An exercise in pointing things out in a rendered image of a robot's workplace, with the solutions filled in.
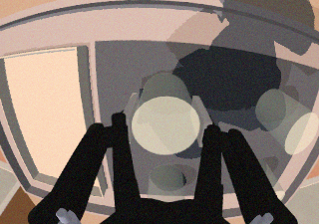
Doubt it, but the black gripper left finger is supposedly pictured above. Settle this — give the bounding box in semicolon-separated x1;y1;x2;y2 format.
28;93;148;224

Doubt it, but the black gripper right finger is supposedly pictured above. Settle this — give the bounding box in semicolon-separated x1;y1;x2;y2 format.
192;96;298;224

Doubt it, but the grey cylinder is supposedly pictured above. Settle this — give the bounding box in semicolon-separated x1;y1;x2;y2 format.
148;165;185;202
132;73;200;155
255;89;319;154
258;158;285;200

